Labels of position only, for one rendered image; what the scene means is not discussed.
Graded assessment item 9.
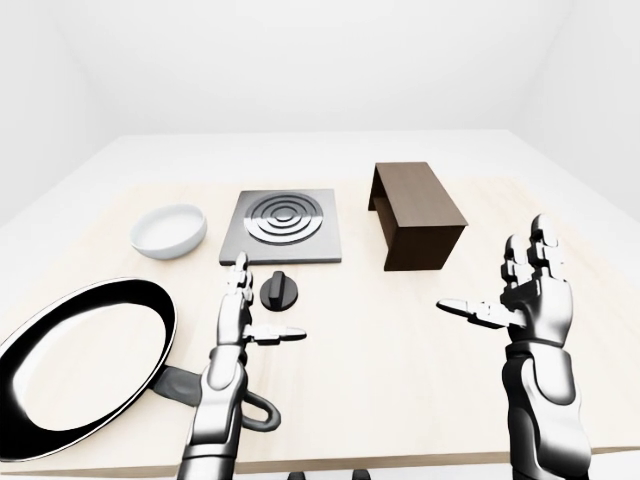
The dark brown wooden stand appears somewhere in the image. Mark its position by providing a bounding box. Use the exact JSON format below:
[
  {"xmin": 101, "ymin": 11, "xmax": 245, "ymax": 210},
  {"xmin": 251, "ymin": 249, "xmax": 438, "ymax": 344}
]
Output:
[{"xmin": 368, "ymin": 161, "xmax": 469, "ymax": 273}]

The grey stove plate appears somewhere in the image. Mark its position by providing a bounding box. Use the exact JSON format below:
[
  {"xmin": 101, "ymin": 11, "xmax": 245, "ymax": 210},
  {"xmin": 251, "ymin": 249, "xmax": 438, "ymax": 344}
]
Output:
[{"xmin": 218, "ymin": 188, "xmax": 344, "ymax": 267}]

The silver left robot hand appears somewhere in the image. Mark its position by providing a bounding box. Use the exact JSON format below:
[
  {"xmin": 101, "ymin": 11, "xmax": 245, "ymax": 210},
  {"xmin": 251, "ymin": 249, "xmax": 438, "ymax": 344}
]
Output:
[{"xmin": 215, "ymin": 251, "xmax": 308, "ymax": 349}]

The round black stove knob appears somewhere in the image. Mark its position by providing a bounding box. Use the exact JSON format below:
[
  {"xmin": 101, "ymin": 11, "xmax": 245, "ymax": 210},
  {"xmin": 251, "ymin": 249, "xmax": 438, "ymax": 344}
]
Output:
[{"xmin": 260, "ymin": 270, "xmax": 300, "ymax": 313}]

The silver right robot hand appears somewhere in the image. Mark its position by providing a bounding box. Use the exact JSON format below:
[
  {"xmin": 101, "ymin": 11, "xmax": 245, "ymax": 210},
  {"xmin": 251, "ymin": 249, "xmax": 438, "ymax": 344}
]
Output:
[{"xmin": 436, "ymin": 214, "xmax": 574, "ymax": 349}]

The black frying pan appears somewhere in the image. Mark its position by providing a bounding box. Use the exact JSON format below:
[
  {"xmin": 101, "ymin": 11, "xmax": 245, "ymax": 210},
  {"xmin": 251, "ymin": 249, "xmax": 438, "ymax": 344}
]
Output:
[{"xmin": 0, "ymin": 278, "xmax": 282, "ymax": 463}]

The white bowl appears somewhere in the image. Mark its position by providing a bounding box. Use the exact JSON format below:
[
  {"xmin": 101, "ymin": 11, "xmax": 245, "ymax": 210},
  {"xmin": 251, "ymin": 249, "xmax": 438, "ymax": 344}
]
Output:
[{"xmin": 130, "ymin": 203, "xmax": 209, "ymax": 261}]

